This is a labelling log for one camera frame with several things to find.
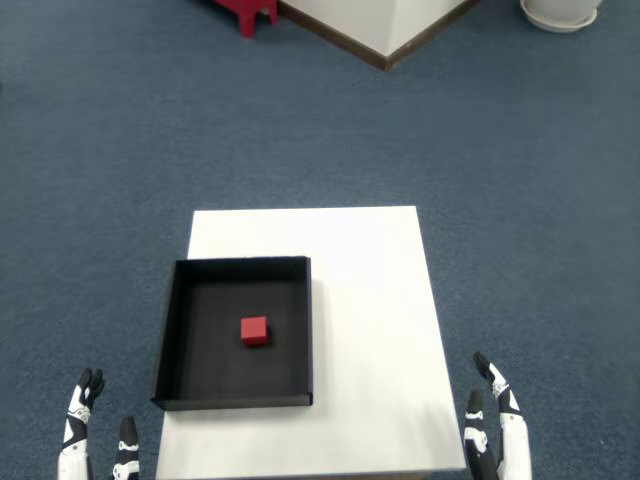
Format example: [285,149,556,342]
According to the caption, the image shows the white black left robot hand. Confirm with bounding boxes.
[57,368,141,480]

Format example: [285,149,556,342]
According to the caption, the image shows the red cube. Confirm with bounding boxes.
[239,315,269,348]

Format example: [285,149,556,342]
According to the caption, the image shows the white pillar brown baseboard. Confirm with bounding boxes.
[277,0,481,72]

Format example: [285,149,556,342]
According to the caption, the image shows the black open box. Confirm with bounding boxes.
[150,255,314,410]

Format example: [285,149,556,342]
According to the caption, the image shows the white pot saucer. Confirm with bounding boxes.
[519,0,598,33]

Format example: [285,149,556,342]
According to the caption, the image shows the white square table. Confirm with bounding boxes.
[154,205,466,480]

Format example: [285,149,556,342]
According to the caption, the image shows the white plant pot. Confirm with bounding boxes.
[520,0,604,19]

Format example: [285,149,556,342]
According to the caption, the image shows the red plastic stool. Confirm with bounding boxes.
[213,0,279,39]

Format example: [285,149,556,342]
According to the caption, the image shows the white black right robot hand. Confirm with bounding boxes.
[462,351,533,480]

